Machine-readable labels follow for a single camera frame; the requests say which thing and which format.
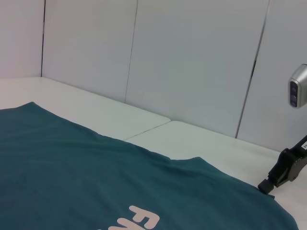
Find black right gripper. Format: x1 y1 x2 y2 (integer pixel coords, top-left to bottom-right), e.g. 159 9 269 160
258 135 307 200

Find teal blue FREE t-shirt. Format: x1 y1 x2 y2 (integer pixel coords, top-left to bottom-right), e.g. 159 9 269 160
0 102 299 230

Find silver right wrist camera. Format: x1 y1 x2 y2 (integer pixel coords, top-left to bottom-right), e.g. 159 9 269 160
287 64 307 110

